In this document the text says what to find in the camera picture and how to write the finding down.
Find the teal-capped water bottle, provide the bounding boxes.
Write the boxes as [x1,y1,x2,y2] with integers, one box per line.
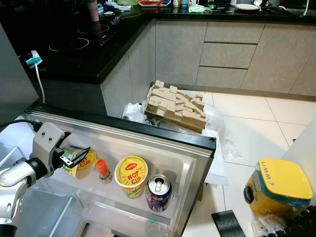
[144,218,164,237]

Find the grey kitchen cabinets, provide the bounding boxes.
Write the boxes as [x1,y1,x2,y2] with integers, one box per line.
[101,19,316,120]

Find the silver fridge door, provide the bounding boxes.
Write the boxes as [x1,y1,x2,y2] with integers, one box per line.
[24,102,217,237]
[0,22,40,127]

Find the blue white cloth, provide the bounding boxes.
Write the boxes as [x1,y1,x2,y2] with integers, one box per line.
[102,0,132,12]

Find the beige cardboard packing insert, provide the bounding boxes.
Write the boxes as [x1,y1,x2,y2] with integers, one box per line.
[144,79,207,133]

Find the pink cup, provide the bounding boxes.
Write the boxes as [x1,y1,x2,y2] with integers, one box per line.
[86,0,100,23]

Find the green cloth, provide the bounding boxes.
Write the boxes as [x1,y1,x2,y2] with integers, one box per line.
[188,4,213,15]

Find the teal white plug adapter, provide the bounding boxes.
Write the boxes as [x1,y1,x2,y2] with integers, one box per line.
[25,50,44,68]

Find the red tray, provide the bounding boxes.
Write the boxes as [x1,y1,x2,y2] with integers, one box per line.
[138,0,171,7]

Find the white power cable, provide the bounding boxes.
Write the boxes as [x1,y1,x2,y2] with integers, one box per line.
[34,64,46,105]

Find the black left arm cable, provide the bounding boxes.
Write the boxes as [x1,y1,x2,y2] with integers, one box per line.
[0,118,44,133]

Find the yellow hot cup noodles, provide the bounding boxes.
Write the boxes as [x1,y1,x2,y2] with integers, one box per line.
[114,156,149,199]
[63,148,98,180]

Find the white plate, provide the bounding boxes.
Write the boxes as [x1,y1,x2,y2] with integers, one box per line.
[236,2,262,12]

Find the small orange-capped sauce bottle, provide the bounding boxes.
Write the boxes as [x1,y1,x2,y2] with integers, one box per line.
[95,158,114,185]

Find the black kitchen counter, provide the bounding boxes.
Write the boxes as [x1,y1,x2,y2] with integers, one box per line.
[0,0,316,85]

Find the white foam board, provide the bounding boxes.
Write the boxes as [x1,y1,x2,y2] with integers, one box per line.
[204,127,229,187]

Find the purple drink can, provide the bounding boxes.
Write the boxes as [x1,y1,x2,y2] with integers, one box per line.
[145,174,173,213]

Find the yellow lidded bin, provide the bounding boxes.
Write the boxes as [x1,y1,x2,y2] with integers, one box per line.
[243,157,315,214]

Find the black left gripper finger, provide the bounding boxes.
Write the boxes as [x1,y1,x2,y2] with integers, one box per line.
[63,146,91,158]
[59,156,86,170]

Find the crumpled clear plastic wrap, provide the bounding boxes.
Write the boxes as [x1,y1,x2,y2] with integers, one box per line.
[249,212,298,237]

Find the black induction hob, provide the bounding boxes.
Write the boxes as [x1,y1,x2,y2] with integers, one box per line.
[47,19,121,56]

